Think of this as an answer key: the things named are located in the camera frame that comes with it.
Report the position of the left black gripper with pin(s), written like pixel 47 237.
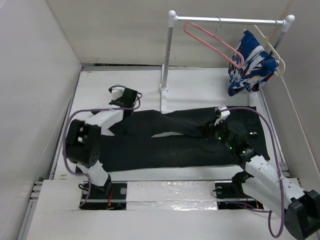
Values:
pixel 117 100

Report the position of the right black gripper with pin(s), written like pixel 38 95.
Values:
pixel 206 130

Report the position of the black trousers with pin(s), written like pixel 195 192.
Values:
pixel 149 140

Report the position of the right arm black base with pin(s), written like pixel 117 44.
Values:
pixel 229 195

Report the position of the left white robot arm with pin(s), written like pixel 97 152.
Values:
pixel 82 141

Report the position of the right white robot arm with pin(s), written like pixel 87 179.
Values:
pixel 298 208

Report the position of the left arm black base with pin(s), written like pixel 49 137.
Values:
pixel 97 200

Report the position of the cream plastic hanger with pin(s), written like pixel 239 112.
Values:
pixel 282 65

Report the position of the white metal clothes rack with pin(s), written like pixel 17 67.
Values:
pixel 189 20

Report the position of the blue white patterned garment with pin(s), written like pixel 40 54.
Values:
pixel 258 66

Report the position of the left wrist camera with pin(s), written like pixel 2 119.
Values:
pixel 116 91

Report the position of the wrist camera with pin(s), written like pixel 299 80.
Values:
pixel 116 91
pixel 221 112

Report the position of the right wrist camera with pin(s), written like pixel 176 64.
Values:
pixel 221 112

